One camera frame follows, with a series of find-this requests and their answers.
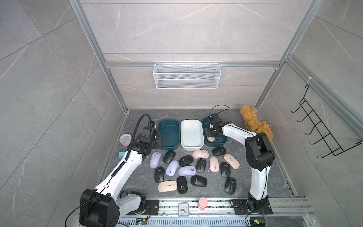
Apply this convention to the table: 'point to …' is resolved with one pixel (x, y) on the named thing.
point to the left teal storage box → (169, 129)
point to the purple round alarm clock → (125, 139)
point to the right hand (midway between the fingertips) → (211, 132)
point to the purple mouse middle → (172, 168)
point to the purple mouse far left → (155, 159)
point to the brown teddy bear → (252, 123)
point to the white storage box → (192, 136)
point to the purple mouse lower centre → (186, 170)
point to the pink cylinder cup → (202, 203)
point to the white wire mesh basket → (186, 75)
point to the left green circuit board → (141, 221)
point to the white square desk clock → (183, 209)
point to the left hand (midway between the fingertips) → (157, 137)
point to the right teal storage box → (220, 141)
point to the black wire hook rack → (316, 124)
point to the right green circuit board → (257, 222)
